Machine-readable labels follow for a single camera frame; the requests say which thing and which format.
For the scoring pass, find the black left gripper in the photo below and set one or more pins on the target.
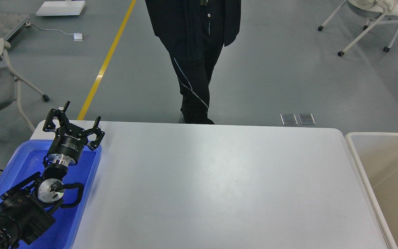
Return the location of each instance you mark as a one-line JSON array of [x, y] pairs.
[[66, 143]]

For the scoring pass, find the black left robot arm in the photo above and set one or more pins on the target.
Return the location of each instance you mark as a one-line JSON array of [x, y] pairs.
[[27, 208]]

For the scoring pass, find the blue plastic tray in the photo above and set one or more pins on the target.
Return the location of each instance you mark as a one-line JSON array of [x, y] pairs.
[[28, 159]]

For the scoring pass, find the white flat board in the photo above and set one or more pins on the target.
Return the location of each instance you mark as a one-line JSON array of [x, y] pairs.
[[61, 8]]

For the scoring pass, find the grey metal platform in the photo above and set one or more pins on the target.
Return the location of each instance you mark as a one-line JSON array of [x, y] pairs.
[[11, 24]]

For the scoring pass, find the person in black clothes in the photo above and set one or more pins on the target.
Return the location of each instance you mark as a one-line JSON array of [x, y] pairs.
[[194, 33]]

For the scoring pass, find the left metal floor plate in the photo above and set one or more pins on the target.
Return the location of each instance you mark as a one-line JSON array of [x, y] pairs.
[[289, 119]]

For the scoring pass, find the metal floor plate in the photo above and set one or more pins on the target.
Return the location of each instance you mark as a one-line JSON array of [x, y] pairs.
[[289, 119], [307, 119]]

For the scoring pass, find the right metal floor plate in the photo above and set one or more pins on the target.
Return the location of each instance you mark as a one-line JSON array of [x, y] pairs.
[[307, 119]]

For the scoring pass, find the beige plastic bin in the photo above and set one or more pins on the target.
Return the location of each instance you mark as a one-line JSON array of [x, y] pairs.
[[376, 157]]

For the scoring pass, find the white rolling chair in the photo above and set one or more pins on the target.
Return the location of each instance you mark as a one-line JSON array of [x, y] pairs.
[[376, 12]]

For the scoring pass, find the white power adapter with cable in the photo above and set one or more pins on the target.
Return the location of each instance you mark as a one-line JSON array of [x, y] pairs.
[[75, 36]]

